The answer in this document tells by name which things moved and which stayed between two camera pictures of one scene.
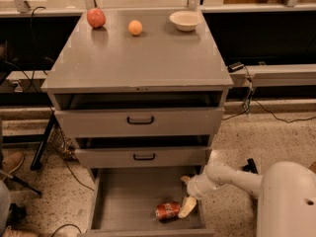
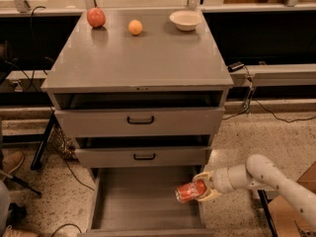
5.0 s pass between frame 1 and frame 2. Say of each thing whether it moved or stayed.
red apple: stayed
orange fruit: stayed
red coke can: moved
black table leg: stayed
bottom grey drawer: stayed
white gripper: moved
